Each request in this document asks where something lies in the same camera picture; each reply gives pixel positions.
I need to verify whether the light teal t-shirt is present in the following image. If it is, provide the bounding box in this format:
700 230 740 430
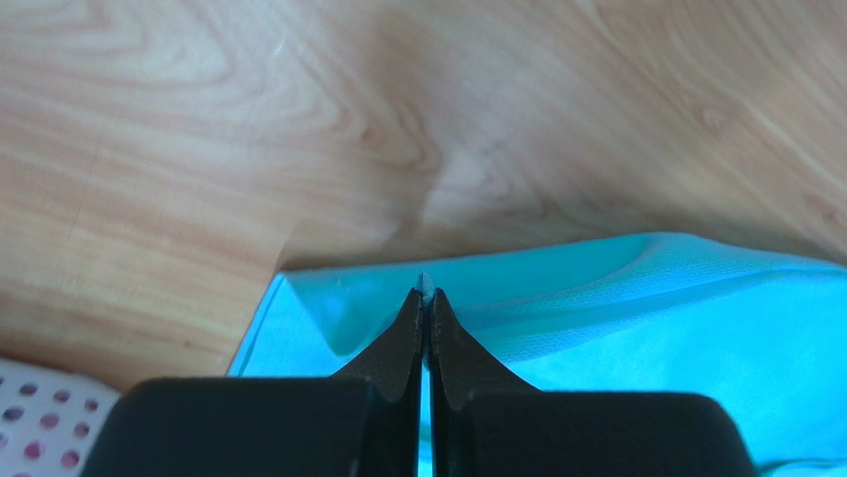
228 233 846 476

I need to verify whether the white perforated laundry basket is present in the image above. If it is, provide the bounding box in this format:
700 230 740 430
1 358 120 477

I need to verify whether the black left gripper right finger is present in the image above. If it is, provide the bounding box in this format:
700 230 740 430
429 290 756 476

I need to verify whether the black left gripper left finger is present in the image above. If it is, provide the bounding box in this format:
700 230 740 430
83 291 424 476

